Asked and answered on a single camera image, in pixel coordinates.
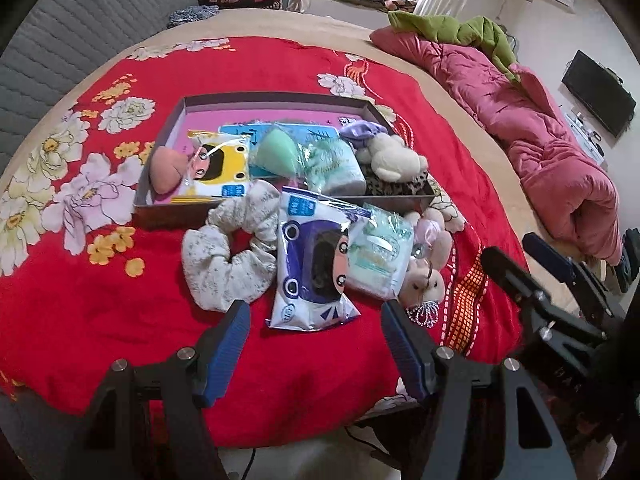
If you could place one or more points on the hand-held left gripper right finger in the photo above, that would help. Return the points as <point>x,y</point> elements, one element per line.
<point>402,347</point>

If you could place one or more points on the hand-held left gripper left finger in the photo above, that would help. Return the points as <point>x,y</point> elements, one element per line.
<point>225,350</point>

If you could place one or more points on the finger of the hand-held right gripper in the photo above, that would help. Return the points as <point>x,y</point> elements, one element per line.
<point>505,270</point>
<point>547,257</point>

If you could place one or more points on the white plush toy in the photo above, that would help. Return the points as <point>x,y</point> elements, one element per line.
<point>395,160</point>

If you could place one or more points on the yellow wet wipes packet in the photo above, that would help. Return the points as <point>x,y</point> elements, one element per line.
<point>215,170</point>

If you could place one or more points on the green tissue pack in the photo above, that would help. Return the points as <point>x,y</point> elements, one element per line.
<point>335,165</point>

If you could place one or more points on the green makeup sponge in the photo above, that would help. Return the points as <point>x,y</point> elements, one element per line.
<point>277,152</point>

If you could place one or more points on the cardboard box with pink bottom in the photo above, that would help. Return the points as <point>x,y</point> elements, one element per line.
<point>240,116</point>

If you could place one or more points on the white floral scrunchie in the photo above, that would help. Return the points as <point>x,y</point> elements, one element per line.
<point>220,270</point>

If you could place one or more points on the mint tissue packet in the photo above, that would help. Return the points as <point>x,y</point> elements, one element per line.
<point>375,260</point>

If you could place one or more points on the blue wet wipes packet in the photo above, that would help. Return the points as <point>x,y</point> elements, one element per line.
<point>310,280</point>

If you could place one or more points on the white cabinet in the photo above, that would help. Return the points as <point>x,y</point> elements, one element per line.
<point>585,132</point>

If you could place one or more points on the leopard print scrunchie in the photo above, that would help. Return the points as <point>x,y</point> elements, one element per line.
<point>400,187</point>

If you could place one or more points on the pink quilt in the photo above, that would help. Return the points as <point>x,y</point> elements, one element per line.
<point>525,125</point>

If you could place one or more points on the red floral blanket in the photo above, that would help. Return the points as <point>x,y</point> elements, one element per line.
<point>75,310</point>

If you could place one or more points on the black television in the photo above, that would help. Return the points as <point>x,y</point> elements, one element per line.
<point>595,90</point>

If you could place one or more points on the pink makeup sponge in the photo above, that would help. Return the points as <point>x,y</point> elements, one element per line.
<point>167,170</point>

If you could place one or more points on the green quilt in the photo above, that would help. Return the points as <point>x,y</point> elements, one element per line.
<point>450,27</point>

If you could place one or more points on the blue patterned cloth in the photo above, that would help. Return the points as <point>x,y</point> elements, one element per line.
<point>192,16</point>

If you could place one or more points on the grey quilted headboard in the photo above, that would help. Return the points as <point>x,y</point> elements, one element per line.
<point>75,25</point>

